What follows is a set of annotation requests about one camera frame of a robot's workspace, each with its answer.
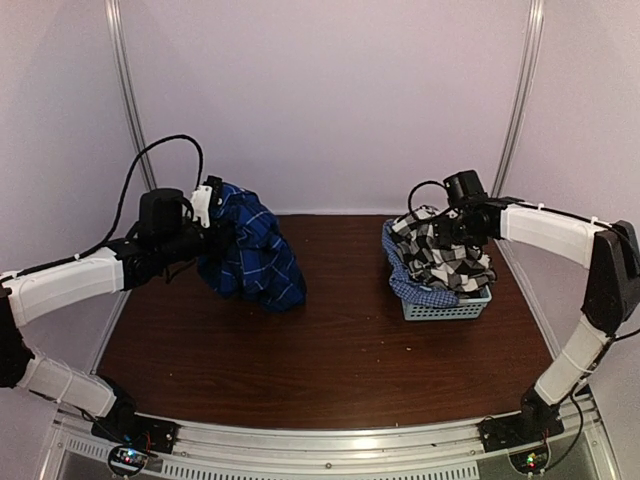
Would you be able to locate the left green circuit board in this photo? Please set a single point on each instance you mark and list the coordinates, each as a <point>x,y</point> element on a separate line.
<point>126,461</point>

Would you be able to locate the right aluminium frame post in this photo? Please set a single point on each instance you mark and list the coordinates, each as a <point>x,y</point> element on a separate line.
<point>528,65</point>

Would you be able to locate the green circuit board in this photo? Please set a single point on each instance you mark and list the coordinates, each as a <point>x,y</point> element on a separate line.
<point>126,461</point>
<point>529,462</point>

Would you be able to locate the black white checked shirt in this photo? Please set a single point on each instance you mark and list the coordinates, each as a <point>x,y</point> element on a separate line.
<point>458,268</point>

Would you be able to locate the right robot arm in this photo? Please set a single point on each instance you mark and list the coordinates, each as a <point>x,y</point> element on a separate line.
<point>592,264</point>

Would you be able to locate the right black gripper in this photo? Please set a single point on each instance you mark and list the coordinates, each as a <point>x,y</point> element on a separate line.
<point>444,235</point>

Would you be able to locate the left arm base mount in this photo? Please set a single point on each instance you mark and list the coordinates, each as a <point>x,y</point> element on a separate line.
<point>124,425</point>

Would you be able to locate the aluminium frame post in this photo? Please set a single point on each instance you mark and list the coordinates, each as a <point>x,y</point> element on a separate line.
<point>123,72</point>
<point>528,65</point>

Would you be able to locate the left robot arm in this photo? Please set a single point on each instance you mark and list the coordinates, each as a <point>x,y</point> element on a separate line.
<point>171,229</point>

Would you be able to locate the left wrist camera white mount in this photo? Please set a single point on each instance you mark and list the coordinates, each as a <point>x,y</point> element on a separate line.
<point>209,192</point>

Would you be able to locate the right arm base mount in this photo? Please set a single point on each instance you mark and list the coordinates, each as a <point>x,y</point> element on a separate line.
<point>534,422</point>

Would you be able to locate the front aluminium rail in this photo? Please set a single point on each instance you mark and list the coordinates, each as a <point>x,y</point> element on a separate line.
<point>451,450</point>

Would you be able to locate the small blue gingham shirt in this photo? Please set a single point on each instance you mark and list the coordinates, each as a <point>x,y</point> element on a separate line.
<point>407,289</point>

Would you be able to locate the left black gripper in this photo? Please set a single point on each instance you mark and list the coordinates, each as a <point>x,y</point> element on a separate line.
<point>221,241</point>

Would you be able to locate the light blue plastic basket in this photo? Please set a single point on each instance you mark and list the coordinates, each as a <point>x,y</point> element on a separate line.
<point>470,307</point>

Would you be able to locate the right green circuit board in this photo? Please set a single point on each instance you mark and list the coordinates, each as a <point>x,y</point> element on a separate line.
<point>529,462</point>

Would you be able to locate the left aluminium frame post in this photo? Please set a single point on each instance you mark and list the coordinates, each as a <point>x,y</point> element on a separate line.
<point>123,72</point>

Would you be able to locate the blue plaid long sleeve shirt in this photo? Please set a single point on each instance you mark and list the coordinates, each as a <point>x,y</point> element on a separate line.
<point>259,265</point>

